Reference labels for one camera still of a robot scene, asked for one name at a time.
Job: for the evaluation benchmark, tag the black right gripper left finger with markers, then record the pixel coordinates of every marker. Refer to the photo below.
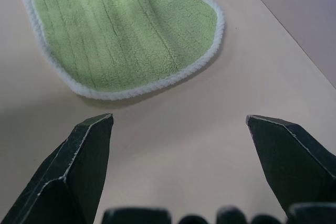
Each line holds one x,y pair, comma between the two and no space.
78,166

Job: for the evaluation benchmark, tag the green microfiber cloth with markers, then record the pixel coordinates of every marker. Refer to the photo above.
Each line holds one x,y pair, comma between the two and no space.
123,30

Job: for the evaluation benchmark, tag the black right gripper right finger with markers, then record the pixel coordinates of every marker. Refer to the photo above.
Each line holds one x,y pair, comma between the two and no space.
288,161

